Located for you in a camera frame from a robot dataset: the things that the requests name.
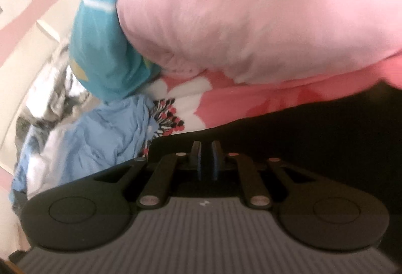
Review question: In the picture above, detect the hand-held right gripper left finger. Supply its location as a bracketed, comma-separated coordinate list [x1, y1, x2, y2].
[94, 140, 205, 209]

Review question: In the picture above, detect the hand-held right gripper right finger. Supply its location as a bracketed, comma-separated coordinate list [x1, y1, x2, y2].
[211, 140, 316, 209]

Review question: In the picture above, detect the black t-shirt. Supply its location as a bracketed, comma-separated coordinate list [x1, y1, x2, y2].
[146, 79, 402, 221]

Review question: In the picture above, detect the light blue garment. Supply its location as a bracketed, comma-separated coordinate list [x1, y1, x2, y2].
[9, 94, 158, 203]

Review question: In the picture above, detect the blue cartoon pillow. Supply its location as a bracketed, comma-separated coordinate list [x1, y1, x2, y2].
[68, 0, 164, 102]

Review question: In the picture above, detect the pink grey floral quilt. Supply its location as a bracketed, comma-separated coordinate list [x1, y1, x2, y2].
[116, 0, 402, 87]

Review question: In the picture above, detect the white grey patterned blanket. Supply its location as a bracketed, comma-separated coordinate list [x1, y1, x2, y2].
[16, 42, 95, 143]

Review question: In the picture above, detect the pink white headboard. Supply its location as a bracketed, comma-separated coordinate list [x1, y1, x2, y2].
[0, 0, 105, 174]

